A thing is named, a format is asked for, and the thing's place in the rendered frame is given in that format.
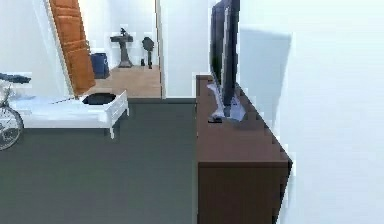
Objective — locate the small black remote control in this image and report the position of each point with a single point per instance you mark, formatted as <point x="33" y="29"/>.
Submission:
<point x="214" y="120"/>

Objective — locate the black flat television set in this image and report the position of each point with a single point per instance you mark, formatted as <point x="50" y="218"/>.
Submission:
<point x="229" y="50"/>

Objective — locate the dark brown television cabinet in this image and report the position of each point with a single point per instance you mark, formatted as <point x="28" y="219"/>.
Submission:
<point x="240" y="173"/>

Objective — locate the black round stand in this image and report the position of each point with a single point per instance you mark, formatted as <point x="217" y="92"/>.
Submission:
<point x="148" y="48"/>

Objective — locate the black round dish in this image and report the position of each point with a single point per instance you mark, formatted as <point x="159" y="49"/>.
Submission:
<point x="99" y="98"/>

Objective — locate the dark blue bin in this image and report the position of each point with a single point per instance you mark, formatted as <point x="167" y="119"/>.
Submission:
<point x="99" y="65"/>

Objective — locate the white low table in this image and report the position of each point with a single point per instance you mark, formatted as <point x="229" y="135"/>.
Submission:
<point x="70" y="113"/>

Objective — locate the orange wooden room door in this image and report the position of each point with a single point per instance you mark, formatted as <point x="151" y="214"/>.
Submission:
<point x="75" y="46"/>

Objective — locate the white bicycle with black saddle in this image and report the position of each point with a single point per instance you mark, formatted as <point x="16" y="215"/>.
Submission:
<point x="8" y="123"/>

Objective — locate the dark grey pedestal sink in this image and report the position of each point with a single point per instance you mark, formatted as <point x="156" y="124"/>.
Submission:
<point x="123" y="46"/>

